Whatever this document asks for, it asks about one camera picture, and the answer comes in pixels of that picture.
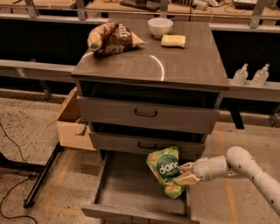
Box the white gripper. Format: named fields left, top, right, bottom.
left=173, top=156, right=228, bottom=186

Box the green rice chip bag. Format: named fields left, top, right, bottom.
left=146, top=146, right=186, bottom=199

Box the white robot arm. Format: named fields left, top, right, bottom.
left=173, top=146, right=280, bottom=215

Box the middle grey drawer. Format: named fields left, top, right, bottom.
left=89, top=131, right=205, bottom=160

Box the bottom grey open drawer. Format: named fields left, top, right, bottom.
left=81, top=150, right=200, bottom=224

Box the grey drawer cabinet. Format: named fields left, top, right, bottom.
left=71, top=18, right=231, bottom=224

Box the top grey drawer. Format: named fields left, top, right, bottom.
left=76, top=96, right=219, bottom=134

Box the brown chip bag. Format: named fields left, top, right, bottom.
left=87, top=22, right=144, bottom=56

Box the left clear pump bottle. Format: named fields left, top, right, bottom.
left=233, top=64, right=248, bottom=86

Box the cardboard box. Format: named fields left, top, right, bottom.
left=50, top=87, right=95, bottom=151

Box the yellow sponge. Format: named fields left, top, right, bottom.
left=161, top=35, right=186, bottom=48

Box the white bowl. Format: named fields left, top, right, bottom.
left=148, top=17, right=173, bottom=38

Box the black stand leg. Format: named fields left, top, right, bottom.
left=23, top=143, right=62, bottom=208

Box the wooden workbench top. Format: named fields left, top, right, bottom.
left=86, top=0, right=280, bottom=19

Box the black floor cable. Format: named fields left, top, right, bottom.
left=0, top=121, right=39, bottom=224

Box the grey metal shelf rail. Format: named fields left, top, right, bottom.
left=0, top=59, right=75, bottom=83

